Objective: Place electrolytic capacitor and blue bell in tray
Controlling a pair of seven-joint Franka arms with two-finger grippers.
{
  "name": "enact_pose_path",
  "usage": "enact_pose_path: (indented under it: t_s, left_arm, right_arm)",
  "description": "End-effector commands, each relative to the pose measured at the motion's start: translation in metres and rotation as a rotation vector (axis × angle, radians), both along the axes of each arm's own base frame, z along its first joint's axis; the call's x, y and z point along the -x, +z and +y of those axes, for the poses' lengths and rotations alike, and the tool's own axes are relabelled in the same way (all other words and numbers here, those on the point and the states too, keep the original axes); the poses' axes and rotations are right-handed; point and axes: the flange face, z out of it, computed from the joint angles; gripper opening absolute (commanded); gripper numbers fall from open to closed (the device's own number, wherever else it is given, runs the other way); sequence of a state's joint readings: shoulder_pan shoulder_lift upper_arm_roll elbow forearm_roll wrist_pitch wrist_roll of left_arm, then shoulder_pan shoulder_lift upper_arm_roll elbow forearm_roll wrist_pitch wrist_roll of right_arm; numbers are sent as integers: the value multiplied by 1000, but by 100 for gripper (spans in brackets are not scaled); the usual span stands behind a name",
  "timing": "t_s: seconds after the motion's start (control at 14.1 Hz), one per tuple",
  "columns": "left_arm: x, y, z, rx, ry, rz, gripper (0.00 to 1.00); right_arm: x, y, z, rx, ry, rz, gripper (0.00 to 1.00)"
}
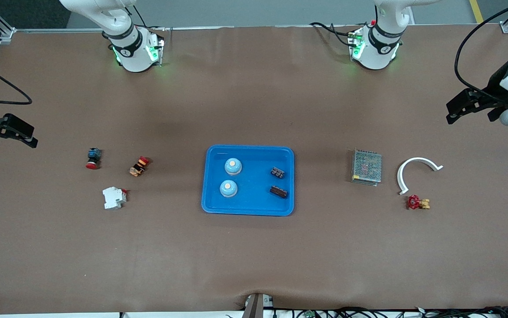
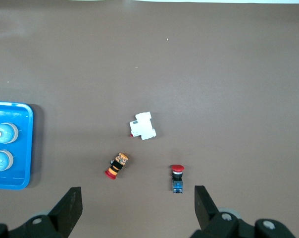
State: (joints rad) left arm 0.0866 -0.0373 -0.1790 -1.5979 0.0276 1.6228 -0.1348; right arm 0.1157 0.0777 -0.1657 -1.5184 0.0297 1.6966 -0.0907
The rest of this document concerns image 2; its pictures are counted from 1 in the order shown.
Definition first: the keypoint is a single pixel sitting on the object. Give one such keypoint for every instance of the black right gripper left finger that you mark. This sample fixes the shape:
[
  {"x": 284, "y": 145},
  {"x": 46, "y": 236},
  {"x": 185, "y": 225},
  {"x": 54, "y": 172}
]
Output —
[{"x": 63, "y": 218}]

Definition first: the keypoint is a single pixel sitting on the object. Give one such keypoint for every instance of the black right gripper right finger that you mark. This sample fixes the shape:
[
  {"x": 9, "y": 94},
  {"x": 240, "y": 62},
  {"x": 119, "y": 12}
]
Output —
[{"x": 214, "y": 220}]

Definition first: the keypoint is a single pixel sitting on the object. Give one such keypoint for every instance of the blue desk bell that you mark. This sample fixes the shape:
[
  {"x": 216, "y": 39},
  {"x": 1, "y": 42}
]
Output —
[
  {"x": 1, "y": 160},
  {"x": 4, "y": 133}
]

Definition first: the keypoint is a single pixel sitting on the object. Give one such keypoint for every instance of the blue plastic tray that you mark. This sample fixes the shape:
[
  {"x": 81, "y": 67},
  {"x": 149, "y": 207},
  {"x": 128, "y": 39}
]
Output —
[{"x": 25, "y": 148}]

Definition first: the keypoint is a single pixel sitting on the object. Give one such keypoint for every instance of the orange red emergency button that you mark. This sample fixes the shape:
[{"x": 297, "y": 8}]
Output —
[{"x": 116, "y": 165}]

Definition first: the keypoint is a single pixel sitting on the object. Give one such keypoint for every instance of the white circuit breaker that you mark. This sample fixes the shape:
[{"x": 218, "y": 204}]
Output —
[{"x": 142, "y": 126}]

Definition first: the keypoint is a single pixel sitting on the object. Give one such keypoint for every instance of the red pushbutton blue switch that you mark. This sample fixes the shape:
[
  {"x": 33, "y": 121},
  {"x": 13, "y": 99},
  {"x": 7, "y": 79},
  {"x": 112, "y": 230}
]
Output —
[{"x": 177, "y": 178}]

